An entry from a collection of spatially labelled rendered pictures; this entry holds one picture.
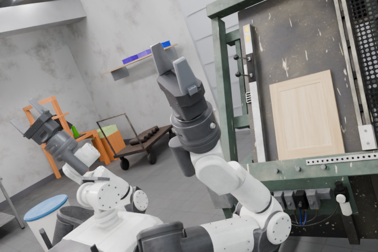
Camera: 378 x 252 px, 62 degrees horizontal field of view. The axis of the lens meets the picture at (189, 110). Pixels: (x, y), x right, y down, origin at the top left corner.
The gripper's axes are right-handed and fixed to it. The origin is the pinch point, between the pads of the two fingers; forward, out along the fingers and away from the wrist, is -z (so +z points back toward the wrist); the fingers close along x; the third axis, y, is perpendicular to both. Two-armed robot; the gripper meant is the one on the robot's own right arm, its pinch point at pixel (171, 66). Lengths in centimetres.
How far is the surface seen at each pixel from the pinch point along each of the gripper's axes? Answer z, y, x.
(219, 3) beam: 51, 94, 156
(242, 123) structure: 116, 60, 104
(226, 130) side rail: 114, 48, 105
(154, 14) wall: 151, 155, 538
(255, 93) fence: 96, 73, 101
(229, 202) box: 129, 20, 67
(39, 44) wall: 167, -72, 801
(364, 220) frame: 173, 87, 31
